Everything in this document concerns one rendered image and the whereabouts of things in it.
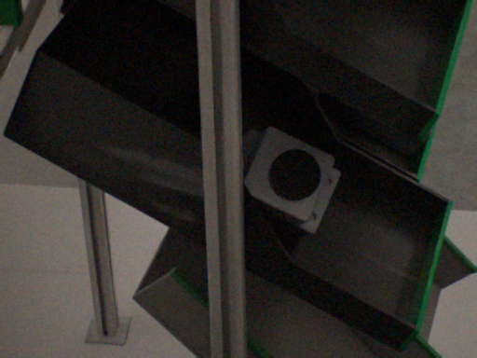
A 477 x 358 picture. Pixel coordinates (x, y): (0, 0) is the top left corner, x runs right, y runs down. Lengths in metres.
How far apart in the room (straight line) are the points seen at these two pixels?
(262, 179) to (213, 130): 0.08
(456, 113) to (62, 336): 1.95
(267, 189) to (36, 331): 0.58
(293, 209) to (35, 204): 0.73
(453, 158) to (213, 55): 2.30
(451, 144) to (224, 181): 2.30
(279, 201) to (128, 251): 0.63
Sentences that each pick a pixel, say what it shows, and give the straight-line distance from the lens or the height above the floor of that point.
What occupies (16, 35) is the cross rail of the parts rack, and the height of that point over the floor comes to 1.31.
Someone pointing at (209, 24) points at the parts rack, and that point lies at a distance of 0.64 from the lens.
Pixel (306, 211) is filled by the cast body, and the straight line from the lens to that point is 0.75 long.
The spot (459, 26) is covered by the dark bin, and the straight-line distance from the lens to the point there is 0.75.
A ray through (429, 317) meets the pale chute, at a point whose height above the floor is 0.99.
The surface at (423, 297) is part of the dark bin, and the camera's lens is 0.79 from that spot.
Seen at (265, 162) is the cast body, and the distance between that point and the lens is 0.74.
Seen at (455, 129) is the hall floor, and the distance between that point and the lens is 3.03.
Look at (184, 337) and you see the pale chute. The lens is 0.84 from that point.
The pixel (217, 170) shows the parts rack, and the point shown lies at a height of 1.33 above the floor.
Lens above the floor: 1.75
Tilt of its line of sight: 36 degrees down
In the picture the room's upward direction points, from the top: 2 degrees counter-clockwise
